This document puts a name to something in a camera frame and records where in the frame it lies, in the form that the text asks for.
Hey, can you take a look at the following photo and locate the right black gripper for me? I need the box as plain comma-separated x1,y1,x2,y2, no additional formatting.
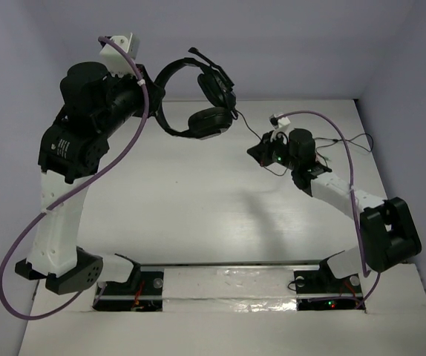
247,131,299,171

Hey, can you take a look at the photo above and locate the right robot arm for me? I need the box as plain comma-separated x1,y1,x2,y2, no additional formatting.
247,129,422,291

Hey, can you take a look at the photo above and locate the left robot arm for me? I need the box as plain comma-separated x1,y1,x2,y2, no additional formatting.
15,62,144,295

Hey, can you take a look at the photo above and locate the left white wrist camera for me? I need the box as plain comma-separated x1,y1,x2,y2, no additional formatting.
98,33,140,76

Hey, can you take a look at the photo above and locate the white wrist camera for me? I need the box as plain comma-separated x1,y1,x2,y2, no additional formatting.
269,113,290,142
98,33,140,76

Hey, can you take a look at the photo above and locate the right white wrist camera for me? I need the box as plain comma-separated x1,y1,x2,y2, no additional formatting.
269,113,290,142

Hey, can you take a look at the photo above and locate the metal rail with tape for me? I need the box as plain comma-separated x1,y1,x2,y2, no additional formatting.
94,261,370,312

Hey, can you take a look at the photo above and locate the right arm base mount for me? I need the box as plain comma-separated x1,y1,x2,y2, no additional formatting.
287,270,364,312

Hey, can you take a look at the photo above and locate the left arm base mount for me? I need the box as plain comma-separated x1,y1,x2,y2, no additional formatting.
92,254,164,312

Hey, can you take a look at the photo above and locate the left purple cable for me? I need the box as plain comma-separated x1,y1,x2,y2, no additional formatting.
0,35,151,320

